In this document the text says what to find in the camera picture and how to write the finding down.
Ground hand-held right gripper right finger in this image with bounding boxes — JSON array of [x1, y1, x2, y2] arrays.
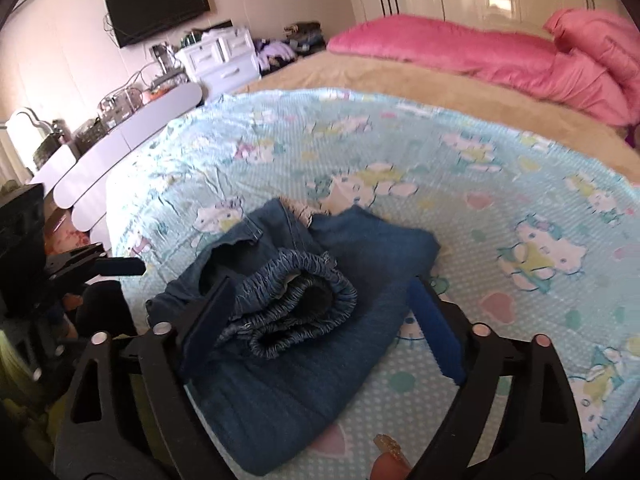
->
[[406, 276, 587, 480]]

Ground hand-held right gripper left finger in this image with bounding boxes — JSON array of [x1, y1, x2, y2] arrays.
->
[[52, 276, 238, 480]]

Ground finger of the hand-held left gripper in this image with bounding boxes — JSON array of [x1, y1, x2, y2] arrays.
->
[[94, 255, 147, 277]]

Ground blue denim pants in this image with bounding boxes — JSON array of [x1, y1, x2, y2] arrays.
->
[[146, 197, 442, 477]]

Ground person's right hand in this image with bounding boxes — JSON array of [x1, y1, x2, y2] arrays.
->
[[371, 433, 415, 480]]

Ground red floral cloth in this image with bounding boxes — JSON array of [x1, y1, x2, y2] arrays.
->
[[44, 209, 103, 262]]

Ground white scalloped footboard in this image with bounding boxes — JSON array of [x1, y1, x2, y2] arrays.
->
[[27, 81, 204, 252]]

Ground cartoon cat printed blanket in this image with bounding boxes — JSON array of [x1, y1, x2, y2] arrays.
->
[[105, 87, 640, 480]]

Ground clutter of desk items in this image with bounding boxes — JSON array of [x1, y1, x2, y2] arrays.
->
[[31, 42, 192, 171]]

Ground white drawer unit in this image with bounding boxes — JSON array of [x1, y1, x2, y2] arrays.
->
[[173, 25, 264, 102]]

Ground beige bed sheet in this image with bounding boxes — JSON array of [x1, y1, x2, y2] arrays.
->
[[235, 51, 640, 184]]

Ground pink comforter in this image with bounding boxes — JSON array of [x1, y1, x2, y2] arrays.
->
[[326, 7, 640, 128]]

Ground pile of clothes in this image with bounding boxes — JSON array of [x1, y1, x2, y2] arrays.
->
[[252, 20, 329, 74]]

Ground black wall television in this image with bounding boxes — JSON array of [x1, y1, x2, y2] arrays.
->
[[103, 0, 212, 50]]

